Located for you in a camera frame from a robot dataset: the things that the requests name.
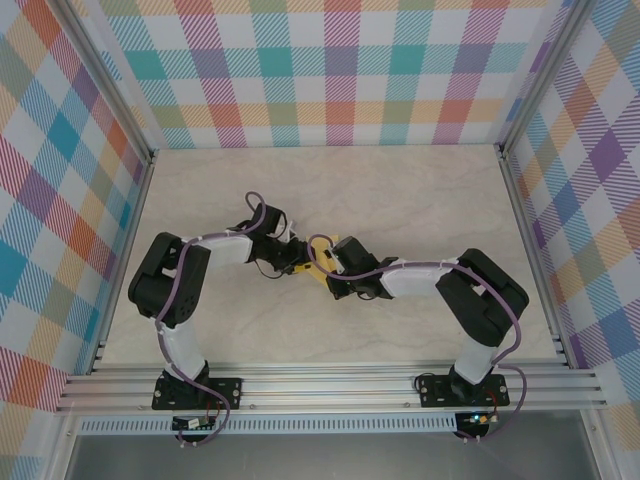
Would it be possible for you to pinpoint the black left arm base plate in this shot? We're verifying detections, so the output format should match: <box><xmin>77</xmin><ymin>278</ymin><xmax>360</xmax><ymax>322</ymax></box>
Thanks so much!
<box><xmin>151</xmin><ymin>375</ymin><xmax>244</xmax><ymax>412</ymax></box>

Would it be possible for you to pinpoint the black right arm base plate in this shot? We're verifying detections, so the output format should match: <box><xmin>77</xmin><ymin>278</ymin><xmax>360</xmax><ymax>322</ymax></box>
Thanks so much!
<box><xmin>417</xmin><ymin>374</ymin><xmax>510</xmax><ymax>409</ymax></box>

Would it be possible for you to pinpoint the aluminium frame post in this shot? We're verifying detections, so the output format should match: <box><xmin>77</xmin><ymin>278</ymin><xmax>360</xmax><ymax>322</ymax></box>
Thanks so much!
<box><xmin>494</xmin><ymin>0</ymin><xmax>591</xmax><ymax>161</ymax></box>
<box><xmin>52</xmin><ymin>0</ymin><xmax>156</xmax><ymax>164</ymax></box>

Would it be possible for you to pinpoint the perforated grey cable tray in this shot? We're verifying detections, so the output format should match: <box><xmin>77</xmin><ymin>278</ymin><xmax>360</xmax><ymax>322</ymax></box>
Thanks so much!
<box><xmin>78</xmin><ymin>412</ymin><xmax>459</xmax><ymax>435</ymax></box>

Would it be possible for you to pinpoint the black circuit board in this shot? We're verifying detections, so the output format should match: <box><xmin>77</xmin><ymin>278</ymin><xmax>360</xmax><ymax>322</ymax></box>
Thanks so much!
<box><xmin>172</xmin><ymin>417</ymin><xmax>219</xmax><ymax>431</ymax></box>

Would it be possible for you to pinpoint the aluminium slotted base rail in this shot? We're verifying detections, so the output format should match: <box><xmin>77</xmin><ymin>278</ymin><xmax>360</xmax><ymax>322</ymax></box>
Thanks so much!
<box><xmin>54</xmin><ymin>362</ymin><xmax>609</xmax><ymax>414</ymax></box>

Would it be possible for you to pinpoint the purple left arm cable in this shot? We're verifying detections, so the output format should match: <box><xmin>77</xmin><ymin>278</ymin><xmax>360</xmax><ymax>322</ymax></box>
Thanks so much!
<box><xmin>155</xmin><ymin>190</ymin><xmax>267</xmax><ymax>448</ymax></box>

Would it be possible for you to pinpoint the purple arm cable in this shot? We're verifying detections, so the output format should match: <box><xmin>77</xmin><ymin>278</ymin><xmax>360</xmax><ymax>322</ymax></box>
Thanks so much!
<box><xmin>155</xmin><ymin>190</ymin><xmax>267</xmax><ymax>448</ymax></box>
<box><xmin>307</xmin><ymin>233</ymin><xmax>529</xmax><ymax>444</ymax></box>

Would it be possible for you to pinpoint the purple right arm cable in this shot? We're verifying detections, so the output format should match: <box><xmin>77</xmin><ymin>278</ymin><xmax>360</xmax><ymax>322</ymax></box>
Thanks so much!
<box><xmin>307</xmin><ymin>233</ymin><xmax>529</xmax><ymax>444</ymax></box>

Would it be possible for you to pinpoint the aluminium side rail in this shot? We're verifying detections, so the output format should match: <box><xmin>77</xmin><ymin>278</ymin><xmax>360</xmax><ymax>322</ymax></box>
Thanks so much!
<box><xmin>87</xmin><ymin>149</ymin><xmax>159</xmax><ymax>374</ymax></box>
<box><xmin>497</xmin><ymin>147</ymin><xmax>571</xmax><ymax>371</ymax></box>

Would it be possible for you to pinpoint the thin black wire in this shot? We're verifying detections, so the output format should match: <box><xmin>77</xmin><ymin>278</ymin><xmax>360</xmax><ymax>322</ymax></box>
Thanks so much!
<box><xmin>412</xmin><ymin>368</ymin><xmax>444</xmax><ymax>396</ymax></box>
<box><xmin>252</xmin><ymin>259</ymin><xmax>296</xmax><ymax>281</ymax></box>

